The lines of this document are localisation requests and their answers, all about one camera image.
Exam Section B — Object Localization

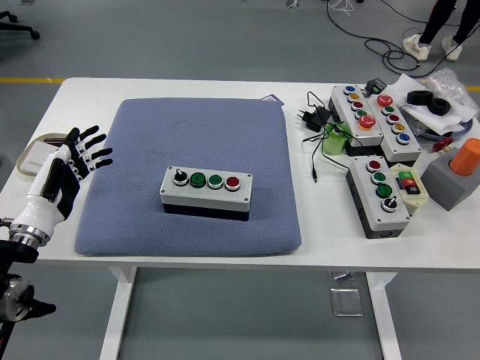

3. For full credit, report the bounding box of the blue round plate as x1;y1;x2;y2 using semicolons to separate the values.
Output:
410;115;479;142

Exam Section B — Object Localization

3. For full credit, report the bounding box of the clear bubble wrap bag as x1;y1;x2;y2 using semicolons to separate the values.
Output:
418;68;480;121

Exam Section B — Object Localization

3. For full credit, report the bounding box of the black foam ring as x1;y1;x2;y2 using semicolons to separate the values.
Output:
406;89;433;106
428;97;452;116

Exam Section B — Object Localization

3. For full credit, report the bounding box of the black adapter cord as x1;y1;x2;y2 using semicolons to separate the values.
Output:
301;91;361;184

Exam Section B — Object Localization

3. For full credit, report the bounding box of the white foam sheet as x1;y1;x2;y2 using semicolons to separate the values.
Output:
382;73;478;136

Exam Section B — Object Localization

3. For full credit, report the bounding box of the white floor cable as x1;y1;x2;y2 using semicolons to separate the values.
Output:
328;0;356;18

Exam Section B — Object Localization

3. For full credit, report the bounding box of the beige shallow tray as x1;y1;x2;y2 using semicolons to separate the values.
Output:
16;132;82;177

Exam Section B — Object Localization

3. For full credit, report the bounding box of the person with white shoes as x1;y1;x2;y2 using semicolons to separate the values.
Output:
403;0;480;63

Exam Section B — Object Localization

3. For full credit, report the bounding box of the grey five-button control box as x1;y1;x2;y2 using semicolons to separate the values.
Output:
365;93;423;163
328;85;386;157

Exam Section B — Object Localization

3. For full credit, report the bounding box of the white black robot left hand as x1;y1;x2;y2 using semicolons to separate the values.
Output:
9;125;114;237

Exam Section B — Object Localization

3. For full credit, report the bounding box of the grey four-button control box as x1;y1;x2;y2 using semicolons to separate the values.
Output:
160;166;254;223
345;155;412;240

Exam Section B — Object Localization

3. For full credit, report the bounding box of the black floor cable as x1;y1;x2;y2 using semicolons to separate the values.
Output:
325;0;464;78

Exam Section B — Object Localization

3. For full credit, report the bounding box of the black office chair base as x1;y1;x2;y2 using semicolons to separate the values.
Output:
0;10;41;41

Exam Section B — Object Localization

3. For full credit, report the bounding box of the blue-grey fabric mat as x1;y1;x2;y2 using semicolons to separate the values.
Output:
73;97;303;258

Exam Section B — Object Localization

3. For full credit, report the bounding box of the green cylinder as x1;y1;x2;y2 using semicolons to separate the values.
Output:
322;122;353;156

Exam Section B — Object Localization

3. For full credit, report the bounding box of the black power adapter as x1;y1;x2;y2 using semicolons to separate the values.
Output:
295;106;332;133

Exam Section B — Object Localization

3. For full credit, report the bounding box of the cream three-button switch box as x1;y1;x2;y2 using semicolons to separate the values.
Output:
388;163;431;217

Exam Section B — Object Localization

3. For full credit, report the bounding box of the orange cylinder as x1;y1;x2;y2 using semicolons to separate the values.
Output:
448;137;480;177

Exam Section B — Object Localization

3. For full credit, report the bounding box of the white table leg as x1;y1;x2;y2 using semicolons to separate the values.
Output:
99;266;138;360
365;271;403;360

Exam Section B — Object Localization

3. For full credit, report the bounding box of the black terminal module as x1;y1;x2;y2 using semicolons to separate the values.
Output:
363;77;389;95

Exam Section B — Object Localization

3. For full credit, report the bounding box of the grey block holder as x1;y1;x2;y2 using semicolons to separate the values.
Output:
419;145;480;213

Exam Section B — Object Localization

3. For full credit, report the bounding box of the white wall switch plate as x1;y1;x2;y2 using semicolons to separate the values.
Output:
20;144;61;172

